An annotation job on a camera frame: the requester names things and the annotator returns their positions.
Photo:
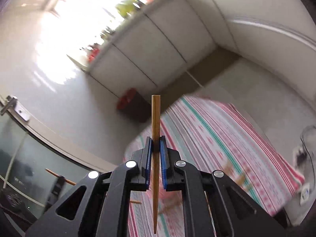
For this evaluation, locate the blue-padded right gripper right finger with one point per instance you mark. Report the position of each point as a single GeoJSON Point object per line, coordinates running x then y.
{"type": "Point", "coordinates": [213, 204]}

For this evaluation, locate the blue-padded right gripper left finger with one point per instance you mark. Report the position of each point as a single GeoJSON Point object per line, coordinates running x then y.
{"type": "Point", "coordinates": [98, 205]}

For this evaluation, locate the bamboo chopstick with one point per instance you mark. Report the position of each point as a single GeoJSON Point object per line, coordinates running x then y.
{"type": "Point", "coordinates": [155, 128]}
{"type": "Point", "coordinates": [58, 176]}

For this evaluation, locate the frosted glass sliding door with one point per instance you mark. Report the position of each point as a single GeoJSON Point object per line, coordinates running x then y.
{"type": "Point", "coordinates": [28, 147]}

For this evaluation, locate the patterned striped tablecloth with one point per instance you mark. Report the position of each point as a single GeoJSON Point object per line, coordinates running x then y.
{"type": "Point", "coordinates": [214, 136]}

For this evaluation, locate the dark bin with red liner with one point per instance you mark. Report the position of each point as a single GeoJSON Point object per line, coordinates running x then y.
{"type": "Point", "coordinates": [134, 106]}

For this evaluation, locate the green bag on counter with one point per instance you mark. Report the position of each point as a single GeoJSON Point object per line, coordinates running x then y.
{"type": "Point", "coordinates": [127, 7]}

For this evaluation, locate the white power strip with cables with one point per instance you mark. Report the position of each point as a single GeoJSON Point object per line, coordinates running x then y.
{"type": "Point", "coordinates": [304, 162]}

